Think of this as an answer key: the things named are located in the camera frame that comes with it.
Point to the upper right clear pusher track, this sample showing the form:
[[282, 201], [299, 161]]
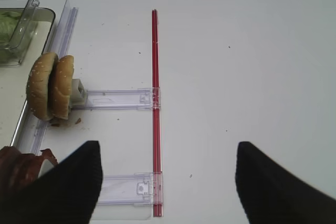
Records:
[[134, 99]]

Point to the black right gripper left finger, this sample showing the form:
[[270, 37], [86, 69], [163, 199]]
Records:
[[68, 193]]

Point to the lower right clear pusher track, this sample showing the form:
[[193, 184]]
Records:
[[136, 189]]

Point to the white bun top pusher block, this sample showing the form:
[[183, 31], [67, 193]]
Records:
[[78, 93]]

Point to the left sesame bun top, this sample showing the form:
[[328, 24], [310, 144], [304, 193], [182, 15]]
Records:
[[37, 87]]

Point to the sesame bun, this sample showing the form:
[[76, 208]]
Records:
[[37, 87], [61, 87]]

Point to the right sesame bun top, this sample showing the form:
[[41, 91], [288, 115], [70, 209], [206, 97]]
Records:
[[61, 87]]

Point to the clear pusher track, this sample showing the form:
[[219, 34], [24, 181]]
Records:
[[136, 189], [134, 99]]

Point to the sliced meat patty stack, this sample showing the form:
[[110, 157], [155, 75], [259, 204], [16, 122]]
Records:
[[18, 170]]

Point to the clear plastic salad container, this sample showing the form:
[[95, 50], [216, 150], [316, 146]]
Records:
[[24, 30]]

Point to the right clear vertical rail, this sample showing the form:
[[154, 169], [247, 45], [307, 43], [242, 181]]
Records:
[[30, 130]]

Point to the green lettuce leaves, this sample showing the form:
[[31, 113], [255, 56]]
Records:
[[9, 21]]

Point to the right red rail strip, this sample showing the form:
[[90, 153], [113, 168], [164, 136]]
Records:
[[157, 207]]

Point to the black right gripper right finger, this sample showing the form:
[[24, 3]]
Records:
[[271, 194]]

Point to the metal baking tray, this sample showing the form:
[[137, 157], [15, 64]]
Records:
[[14, 111]]

